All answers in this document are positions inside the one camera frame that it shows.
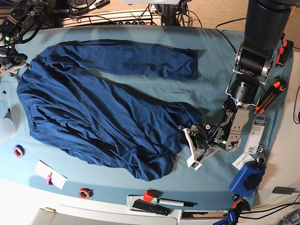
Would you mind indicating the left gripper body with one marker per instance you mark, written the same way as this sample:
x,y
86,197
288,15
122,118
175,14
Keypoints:
x,y
203,138

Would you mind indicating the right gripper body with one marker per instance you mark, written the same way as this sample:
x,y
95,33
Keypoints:
x,y
11,61

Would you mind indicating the dark blue t-shirt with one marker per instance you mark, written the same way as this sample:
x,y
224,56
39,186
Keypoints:
x,y
101,122

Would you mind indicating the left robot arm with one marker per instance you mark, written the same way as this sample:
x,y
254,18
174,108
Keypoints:
x,y
265,24

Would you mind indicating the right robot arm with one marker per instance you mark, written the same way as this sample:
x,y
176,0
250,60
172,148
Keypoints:
x,y
20,27

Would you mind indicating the white label card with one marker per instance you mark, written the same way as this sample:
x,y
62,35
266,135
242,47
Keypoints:
x,y
241,160

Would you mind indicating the clear blister retail package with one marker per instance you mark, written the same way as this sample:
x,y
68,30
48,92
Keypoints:
x,y
255,134

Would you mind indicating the blue box with knob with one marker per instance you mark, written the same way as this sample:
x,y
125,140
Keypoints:
x,y
248,179

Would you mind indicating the white black marker pen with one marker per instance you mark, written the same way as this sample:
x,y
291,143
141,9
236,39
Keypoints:
x,y
176,203

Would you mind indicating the red cube block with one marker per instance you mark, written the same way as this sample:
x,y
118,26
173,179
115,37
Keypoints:
x,y
148,196

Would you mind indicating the blue black clamp bottom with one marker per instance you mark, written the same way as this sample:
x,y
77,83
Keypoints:
x,y
233,215

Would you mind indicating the orange black utility knife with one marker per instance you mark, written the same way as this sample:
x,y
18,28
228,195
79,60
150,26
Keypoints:
x,y
273,92

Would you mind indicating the black remote control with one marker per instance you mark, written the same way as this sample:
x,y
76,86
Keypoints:
x,y
150,207

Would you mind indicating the black phone device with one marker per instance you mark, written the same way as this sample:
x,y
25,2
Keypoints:
x,y
283,190

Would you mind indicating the purple tape roll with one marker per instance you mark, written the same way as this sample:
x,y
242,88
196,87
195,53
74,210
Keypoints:
x,y
19,151

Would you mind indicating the white paper card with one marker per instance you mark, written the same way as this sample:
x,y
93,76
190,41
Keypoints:
x,y
43,170

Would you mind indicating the small pink toy figure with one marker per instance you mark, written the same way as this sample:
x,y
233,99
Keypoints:
x,y
48,180

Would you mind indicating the red tape roll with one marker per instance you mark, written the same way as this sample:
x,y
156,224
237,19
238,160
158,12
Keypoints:
x,y
85,193

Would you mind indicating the white power strip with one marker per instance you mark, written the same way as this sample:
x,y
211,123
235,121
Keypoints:
x,y
127,17

